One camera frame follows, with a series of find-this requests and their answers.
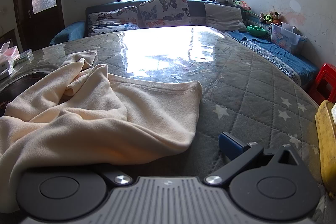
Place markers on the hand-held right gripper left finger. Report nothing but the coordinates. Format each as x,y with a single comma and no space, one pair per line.
116,178

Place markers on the dark wooden door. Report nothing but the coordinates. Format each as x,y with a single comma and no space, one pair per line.
43,16

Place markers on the pink plush toy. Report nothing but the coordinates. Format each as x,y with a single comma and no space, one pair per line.
245,5

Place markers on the clear plastic packet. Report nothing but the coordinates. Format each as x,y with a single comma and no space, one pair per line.
25,56

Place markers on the cream fleece garment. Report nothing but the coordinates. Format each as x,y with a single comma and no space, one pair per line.
105,121

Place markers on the grey quilted star table cover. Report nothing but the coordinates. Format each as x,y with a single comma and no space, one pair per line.
249,87

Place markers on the brown teddy bear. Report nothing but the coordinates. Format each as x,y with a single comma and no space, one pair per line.
275,15

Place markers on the large butterfly print pillow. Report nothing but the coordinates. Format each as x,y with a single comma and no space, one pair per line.
165,10

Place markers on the green plush toy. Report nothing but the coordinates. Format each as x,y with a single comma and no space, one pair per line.
267,18

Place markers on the grey pillow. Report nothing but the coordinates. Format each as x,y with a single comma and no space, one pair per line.
224,16

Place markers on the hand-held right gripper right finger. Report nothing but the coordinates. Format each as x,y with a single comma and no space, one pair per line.
232,147

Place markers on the white flat box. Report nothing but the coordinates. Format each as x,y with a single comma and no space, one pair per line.
5,70

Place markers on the red plastic stool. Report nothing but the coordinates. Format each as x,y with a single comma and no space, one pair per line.
321,82

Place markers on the blue sofa sheet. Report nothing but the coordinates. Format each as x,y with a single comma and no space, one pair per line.
275,52

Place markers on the green bowl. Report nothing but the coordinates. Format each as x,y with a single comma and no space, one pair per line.
256,30

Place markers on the round black induction cooktop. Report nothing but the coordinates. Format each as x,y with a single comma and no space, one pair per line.
15,86

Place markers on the pink tissue box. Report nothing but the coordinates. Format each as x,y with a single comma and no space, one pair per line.
9,52

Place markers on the clear plastic storage box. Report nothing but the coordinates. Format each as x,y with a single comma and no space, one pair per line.
286,39

